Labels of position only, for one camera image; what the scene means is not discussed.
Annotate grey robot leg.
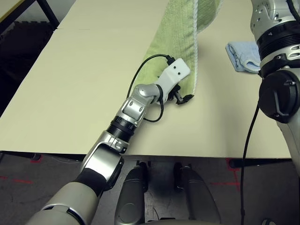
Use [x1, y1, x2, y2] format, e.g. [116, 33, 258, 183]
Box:
[114, 161, 149, 225]
[172, 161, 221, 225]

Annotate light blue folded towel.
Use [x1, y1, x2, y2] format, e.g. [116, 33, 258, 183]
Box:
[225, 41, 262, 73]

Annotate grey robot left leg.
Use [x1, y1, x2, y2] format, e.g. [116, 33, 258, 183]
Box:
[114, 161, 149, 225]

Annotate black metal table frame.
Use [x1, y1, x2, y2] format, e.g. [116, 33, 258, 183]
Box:
[0, 0, 59, 30]

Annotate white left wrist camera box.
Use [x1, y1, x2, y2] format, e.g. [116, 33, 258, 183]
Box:
[156, 58, 191, 100]

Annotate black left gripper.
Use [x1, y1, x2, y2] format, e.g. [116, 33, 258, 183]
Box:
[168, 85, 195, 106]

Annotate black left wrist camera cable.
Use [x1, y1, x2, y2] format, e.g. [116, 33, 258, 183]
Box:
[127, 54, 175, 123]

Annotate grey robot right leg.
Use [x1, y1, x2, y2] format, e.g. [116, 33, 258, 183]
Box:
[172, 161, 221, 225]

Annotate beige robot torso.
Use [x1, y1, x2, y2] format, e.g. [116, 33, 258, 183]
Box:
[142, 217, 221, 225]

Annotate black foam floor mat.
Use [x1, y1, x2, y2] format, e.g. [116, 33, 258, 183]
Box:
[0, 21, 57, 115]

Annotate green terry towel white trim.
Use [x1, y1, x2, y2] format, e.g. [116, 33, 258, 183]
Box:
[143, 0, 225, 99]

